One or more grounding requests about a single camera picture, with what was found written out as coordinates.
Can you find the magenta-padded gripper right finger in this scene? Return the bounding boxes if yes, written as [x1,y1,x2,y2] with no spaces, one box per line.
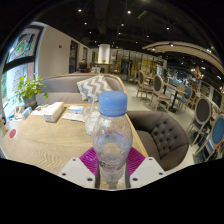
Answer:
[124,147,167,190]

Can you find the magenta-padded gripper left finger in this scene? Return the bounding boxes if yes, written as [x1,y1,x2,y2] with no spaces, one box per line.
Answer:
[58,147,101,190]

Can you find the clear bottle with blue cap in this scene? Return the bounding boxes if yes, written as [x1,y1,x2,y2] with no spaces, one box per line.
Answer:
[91,90,134,190]

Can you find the grey tufted armchair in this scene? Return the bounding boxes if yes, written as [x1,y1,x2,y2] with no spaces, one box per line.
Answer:
[126,109,190,173]

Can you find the white paper sheets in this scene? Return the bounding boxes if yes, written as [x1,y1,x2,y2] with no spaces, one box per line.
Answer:
[61,112,85,123]

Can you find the white tissue box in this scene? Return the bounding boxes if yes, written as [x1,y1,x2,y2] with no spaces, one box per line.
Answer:
[43,101,65,123]

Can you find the small blue box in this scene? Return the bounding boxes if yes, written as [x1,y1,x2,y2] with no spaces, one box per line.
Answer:
[21,105,33,120]

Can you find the group of dining chairs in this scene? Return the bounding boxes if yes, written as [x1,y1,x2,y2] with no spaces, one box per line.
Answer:
[128,68,224,164]

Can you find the grey zigzag cushion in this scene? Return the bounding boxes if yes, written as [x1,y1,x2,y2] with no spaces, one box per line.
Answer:
[76,74,114,104]

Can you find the wooden dining table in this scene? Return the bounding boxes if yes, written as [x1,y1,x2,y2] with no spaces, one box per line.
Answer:
[163,81,188,114]

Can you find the green potted plant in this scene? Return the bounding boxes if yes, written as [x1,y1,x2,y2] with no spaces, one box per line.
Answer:
[13,74,49,108]

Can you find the person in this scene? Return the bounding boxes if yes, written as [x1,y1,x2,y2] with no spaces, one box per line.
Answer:
[74,59,89,74]

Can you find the food picture window poster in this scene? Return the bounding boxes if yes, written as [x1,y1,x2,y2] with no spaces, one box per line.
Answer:
[6,26,44,64]

